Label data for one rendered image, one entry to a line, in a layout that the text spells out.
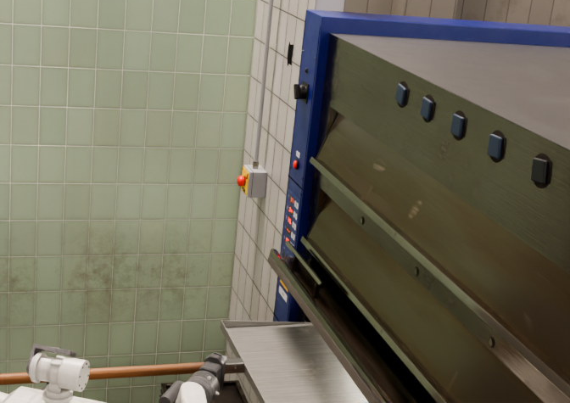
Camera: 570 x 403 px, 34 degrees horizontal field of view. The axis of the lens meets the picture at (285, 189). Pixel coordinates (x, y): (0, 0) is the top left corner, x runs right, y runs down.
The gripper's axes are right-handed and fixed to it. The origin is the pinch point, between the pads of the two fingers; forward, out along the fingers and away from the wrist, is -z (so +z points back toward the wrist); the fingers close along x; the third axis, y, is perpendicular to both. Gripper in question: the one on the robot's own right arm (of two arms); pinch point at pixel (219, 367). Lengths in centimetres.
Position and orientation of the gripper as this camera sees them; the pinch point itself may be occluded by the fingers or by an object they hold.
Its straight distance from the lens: 271.4
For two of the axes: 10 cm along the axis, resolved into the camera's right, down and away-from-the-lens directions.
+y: 9.5, 1.8, -2.6
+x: -1.0, 9.5, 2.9
